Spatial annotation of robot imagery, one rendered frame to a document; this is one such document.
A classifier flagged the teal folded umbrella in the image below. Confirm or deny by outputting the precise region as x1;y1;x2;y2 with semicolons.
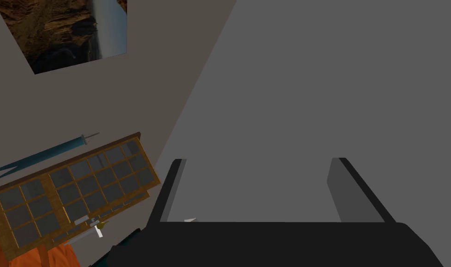
0;132;100;184

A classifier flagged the wooden glass-pane cabinet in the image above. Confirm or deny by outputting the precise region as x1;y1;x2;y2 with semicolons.
0;131;162;262

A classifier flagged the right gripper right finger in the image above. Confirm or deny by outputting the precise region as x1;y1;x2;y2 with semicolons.
326;157;397;223

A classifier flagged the brown landscape wall picture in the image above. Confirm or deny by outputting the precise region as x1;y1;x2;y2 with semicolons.
0;0;128;76

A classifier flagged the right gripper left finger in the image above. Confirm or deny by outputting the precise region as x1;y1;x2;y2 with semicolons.
147;158;187;228

